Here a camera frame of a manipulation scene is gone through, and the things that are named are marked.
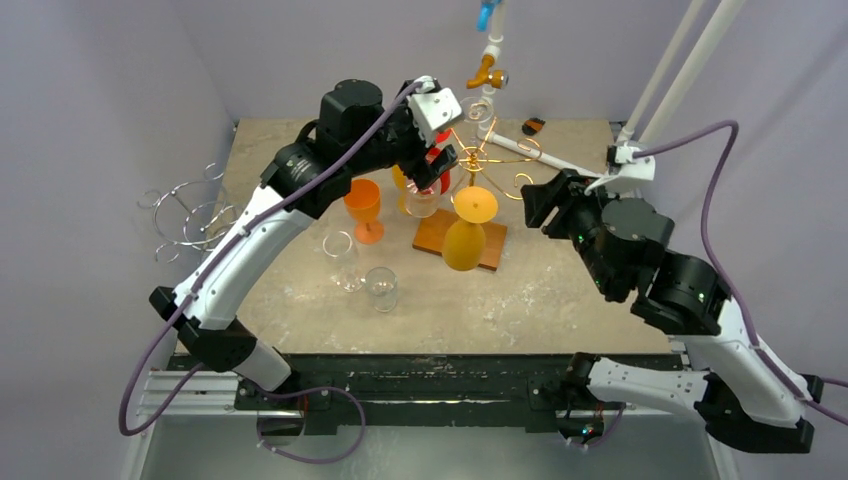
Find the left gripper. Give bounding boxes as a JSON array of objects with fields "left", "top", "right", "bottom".
[{"left": 347, "top": 83, "right": 457, "bottom": 188}]

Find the clear short glass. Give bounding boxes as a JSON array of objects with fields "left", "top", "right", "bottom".
[
  {"left": 365, "top": 267, "right": 398, "bottom": 313},
  {"left": 402, "top": 180, "right": 442, "bottom": 219}
]

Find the clear tall flute glass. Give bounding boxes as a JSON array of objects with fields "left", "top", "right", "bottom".
[{"left": 460, "top": 96, "right": 495, "bottom": 131}]

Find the yellow plastic goblet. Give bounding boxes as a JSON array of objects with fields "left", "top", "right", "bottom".
[
  {"left": 442, "top": 186, "right": 498, "bottom": 271},
  {"left": 391, "top": 165, "right": 410, "bottom": 216}
]

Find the clear wine glass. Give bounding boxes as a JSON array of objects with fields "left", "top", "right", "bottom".
[{"left": 322, "top": 230, "right": 363, "bottom": 293}]

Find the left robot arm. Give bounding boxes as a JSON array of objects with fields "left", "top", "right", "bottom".
[{"left": 149, "top": 76, "right": 464, "bottom": 409}]

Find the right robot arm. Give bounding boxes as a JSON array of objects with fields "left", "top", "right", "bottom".
[{"left": 521, "top": 169, "right": 823, "bottom": 454}]

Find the chrome wine glass rack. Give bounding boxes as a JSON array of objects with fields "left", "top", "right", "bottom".
[{"left": 136, "top": 162, "right": 242, "bottom": 264}]

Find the small black orange object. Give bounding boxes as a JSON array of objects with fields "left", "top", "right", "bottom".
[{"left": 521, "top": 117, "right": 546, "bottom": 137}]

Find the orange plastic goblet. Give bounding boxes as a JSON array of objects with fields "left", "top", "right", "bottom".
[{"left": 343, "top": 178, "right": 384, "bottom": 245}]

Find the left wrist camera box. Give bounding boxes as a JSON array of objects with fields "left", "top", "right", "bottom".
[{"left": 406, "top": 76, "right": 464, "bottom": 147}]

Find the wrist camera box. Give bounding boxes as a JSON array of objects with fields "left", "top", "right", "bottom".
[
  {"left": 406, "top": 76, "right": 464, "bottom": 147},
  {"left": 584, "top": 140, "right": 656, "bottom": 195}
]

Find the white pvc pipe frame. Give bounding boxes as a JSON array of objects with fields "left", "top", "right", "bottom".
[{"left": 474, "top": 0, "right": 745, "bottom": 179}]

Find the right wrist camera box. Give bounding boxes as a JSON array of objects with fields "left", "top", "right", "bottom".
[{"left": 584, "top": 140, "right": 656, "bottom": 195}]

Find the brass faucet with blue handle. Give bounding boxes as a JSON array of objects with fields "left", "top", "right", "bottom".
[{"left": 466, "top": 0, "right": 509, "bottom": 90}]

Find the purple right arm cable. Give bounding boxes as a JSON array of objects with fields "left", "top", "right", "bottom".
[{"left": 569, "top": 119, "right": 848, "bottom": 452}]

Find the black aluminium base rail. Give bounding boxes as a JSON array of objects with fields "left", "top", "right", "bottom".
[{"left": 137, "top": 354, "right": 690, "bottom": 439}]

